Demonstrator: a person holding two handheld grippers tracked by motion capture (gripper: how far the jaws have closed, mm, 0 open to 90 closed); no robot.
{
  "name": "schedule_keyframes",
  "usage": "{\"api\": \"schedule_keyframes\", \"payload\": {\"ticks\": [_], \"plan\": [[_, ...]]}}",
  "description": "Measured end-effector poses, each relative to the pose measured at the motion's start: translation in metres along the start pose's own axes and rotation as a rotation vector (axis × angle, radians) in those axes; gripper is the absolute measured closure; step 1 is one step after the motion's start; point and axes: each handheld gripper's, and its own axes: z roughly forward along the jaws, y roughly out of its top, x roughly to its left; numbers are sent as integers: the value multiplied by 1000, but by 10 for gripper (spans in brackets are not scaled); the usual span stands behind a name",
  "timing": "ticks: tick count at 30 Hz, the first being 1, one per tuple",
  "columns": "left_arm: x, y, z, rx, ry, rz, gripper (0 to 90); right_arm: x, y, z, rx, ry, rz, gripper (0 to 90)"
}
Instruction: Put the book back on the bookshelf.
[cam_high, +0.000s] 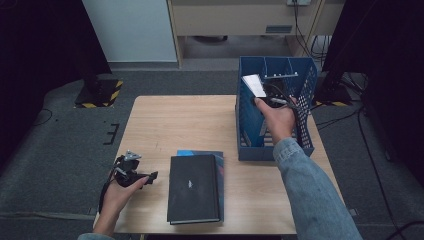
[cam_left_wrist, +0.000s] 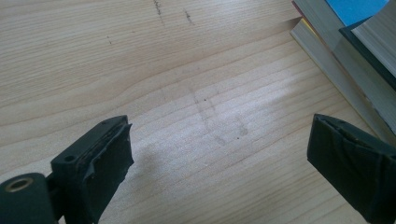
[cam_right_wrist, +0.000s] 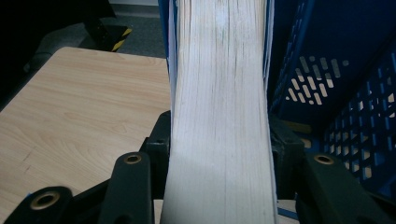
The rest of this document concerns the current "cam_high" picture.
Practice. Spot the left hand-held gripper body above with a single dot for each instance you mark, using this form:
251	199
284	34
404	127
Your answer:
128	173

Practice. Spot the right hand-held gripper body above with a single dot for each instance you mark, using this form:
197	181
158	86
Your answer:
276	88

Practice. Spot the blue spine book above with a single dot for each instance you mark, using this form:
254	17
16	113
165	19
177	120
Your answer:
254	85

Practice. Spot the blue file rack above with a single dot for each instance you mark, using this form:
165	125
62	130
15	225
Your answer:
248	126

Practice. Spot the teal cover book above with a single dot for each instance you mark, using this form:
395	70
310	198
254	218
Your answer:
191	152

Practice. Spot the black book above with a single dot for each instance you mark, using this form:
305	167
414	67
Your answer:
193	200

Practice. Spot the person's left hand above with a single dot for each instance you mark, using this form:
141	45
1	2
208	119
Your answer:
116	200

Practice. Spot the person's right hand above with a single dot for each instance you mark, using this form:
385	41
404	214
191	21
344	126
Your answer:
280	123

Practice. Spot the grey tape piece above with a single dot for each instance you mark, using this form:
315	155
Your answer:
353	212
94	210

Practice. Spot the beige wooden cabinet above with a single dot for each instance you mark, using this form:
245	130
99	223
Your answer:
226	20

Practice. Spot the white power strip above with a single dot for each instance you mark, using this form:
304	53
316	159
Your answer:
298	2

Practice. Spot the black curtain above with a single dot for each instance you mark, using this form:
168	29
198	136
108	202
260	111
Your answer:
40	40
393	50

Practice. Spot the white panel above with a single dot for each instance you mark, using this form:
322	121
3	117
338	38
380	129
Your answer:
130	30

